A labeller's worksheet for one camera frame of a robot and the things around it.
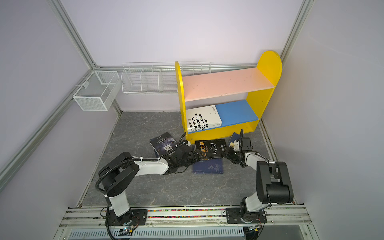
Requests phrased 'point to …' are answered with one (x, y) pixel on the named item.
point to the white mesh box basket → (98, 92)
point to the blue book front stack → (205, 166)
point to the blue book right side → (235, 136)
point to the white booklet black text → (202, 118)
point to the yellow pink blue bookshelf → (238, 117)
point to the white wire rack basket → (157, 77)
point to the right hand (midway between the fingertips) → (225, 155)
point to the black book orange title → (210, 149)
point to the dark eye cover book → (164, 144)
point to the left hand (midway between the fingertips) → (202, 158)
